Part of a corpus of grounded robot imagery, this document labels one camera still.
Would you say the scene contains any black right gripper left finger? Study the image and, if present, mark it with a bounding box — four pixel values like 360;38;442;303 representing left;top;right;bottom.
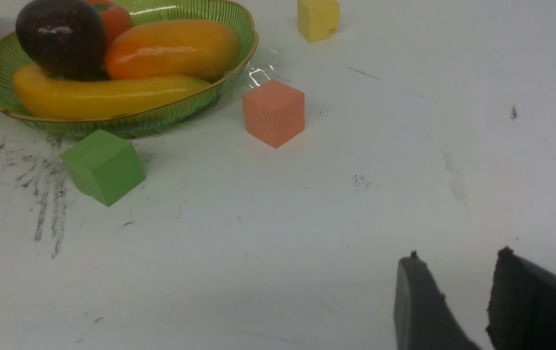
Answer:
394;252;479;350

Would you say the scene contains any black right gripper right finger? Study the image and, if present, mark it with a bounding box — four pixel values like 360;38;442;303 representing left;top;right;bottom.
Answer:
486;247;556;350

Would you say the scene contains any orange yellow toy mango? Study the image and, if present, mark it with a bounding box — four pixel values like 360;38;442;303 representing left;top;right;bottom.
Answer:
104;19;241;83

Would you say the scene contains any orange toy persimmon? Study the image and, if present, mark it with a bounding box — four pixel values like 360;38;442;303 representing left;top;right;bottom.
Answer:
87;0;134;46

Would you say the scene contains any yellow toy banana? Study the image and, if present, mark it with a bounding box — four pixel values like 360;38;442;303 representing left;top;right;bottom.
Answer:
13;64;211;121

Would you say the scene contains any purple toy mangosteen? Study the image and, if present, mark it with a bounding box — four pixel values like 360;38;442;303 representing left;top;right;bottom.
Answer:
15;0;106;80

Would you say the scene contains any orange foam cube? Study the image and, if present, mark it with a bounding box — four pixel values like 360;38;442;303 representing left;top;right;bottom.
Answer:
241;80;306;148

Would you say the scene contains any yellow foam cube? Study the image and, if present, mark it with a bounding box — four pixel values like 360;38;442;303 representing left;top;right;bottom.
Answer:
297;0;340;42

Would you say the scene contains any green foam cube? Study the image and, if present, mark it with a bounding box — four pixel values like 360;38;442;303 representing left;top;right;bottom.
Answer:
61;129;146;207

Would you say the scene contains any green leaf-shaped glass plate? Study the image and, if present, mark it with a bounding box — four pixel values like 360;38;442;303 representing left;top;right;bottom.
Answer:
0;0;259;138

